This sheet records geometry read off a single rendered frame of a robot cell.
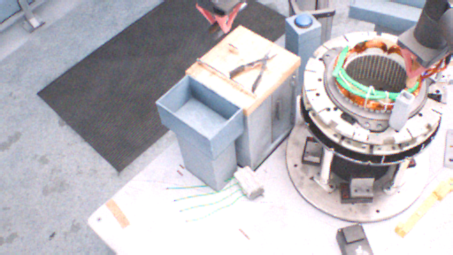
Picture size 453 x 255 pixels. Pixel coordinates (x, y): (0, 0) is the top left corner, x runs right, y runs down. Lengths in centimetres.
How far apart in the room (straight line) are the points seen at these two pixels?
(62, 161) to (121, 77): 56
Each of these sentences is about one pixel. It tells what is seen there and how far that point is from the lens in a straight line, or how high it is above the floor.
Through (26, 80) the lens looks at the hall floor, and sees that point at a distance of 293.
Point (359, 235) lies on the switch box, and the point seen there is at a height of 84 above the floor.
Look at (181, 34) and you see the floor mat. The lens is 284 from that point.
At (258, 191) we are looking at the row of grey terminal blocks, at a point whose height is 81.
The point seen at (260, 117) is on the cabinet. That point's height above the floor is 97.
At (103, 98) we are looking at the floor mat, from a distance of 262.
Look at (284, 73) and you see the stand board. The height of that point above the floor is 106.
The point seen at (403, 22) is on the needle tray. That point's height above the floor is 105.
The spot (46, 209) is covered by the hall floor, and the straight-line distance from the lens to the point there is 237.
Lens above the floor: 193
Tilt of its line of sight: 54 degrees down
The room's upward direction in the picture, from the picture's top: 7 degrees counter-clockwise
